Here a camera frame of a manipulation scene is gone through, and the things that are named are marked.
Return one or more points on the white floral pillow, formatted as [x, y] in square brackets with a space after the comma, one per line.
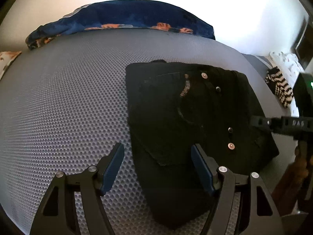
[6, 59]

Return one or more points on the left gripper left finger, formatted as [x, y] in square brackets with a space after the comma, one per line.
[111, 166]

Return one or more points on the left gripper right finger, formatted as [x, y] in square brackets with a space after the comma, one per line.
[206, 167]

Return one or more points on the grey honeycomb mattress cover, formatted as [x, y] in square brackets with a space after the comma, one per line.
[64, 106]

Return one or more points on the black pants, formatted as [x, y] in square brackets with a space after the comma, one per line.
[173, 106]

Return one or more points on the black white zigzag cloth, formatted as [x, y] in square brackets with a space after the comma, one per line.
[279, 86]

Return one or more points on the blue floral blanket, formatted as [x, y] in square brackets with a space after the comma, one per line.
[122, 14]

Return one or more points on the white patterned cloth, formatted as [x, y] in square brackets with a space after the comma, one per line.
[288, 64]

